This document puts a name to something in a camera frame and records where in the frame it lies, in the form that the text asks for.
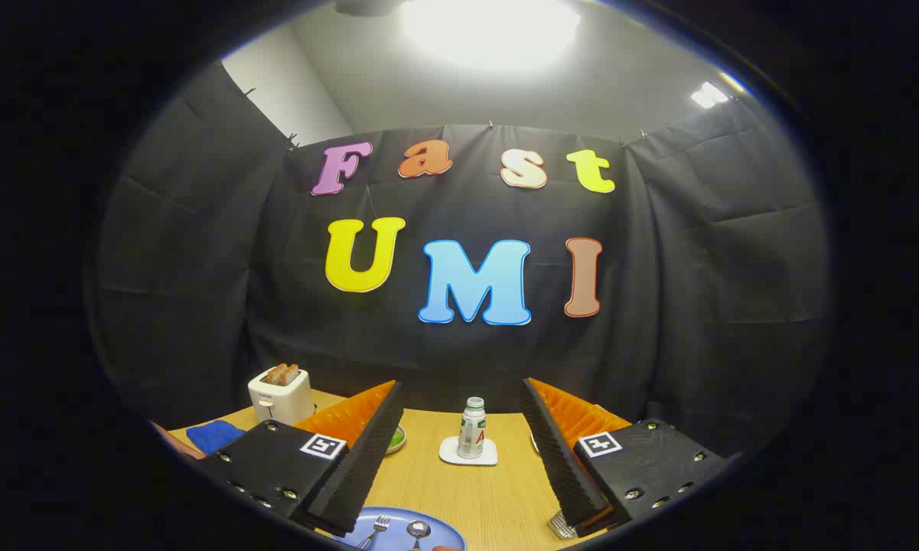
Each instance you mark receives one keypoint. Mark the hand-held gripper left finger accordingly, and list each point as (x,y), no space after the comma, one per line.
(360,467)

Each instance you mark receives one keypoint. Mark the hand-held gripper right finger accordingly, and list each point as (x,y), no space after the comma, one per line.
(558,459)

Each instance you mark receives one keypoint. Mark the plate of meat and greens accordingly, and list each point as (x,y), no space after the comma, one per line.
(395,440)

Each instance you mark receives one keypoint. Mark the blue round plate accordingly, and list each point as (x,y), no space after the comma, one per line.
(398,528)

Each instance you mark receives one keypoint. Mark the white and green bottle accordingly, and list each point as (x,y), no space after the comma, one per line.
(471,432)

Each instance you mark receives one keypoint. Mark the white square coaster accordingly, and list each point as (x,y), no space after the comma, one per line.
(451,455)

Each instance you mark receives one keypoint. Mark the white toaster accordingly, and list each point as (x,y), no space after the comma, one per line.
(279,402)

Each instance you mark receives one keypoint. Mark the toast slice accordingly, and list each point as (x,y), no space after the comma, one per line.
(291,374)
(275,374)

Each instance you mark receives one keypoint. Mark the blue folded cloth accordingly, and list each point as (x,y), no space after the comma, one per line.
(213,436)

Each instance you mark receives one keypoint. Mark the small ceiling light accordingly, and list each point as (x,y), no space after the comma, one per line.
(708,95)

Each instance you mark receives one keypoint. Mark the large ceiling light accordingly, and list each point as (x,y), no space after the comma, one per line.
(490,30)

